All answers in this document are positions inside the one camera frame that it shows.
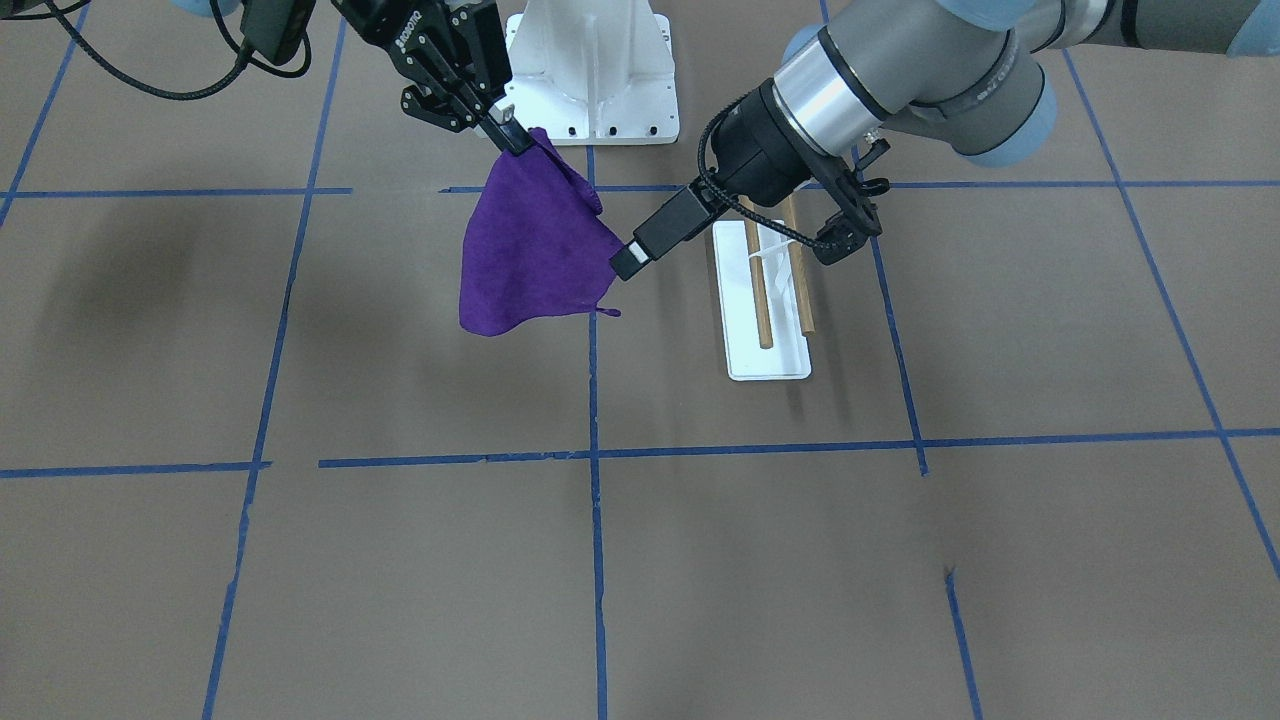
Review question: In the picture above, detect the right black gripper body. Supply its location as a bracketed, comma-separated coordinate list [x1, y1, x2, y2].
[333, 1, 512, 133]

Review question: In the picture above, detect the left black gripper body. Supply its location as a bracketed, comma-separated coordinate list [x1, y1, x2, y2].
[700, 79, 813, 206]

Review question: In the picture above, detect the purple microfiber towel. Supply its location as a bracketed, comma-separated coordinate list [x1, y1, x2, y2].
[458, 127, 625, 337]

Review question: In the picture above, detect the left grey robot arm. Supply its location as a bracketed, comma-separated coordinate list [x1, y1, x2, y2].
[611, 1, 1277, 281]

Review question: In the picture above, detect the wooden rack rod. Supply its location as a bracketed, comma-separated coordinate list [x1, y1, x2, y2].
[780, 197, 817, 338]
[739, 200, 774, 350]

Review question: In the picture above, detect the white rack base tray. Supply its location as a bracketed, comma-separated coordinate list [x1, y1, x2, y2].
[712, 220, 812, 382]

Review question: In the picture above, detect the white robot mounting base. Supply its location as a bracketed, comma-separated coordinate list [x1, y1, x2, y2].
[506, 1, 681, 146]

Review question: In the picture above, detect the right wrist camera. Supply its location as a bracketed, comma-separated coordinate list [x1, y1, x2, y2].
[239, 0, 316, 67]

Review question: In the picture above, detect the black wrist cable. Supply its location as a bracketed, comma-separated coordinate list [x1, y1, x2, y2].
[40, 0, 251, 101]

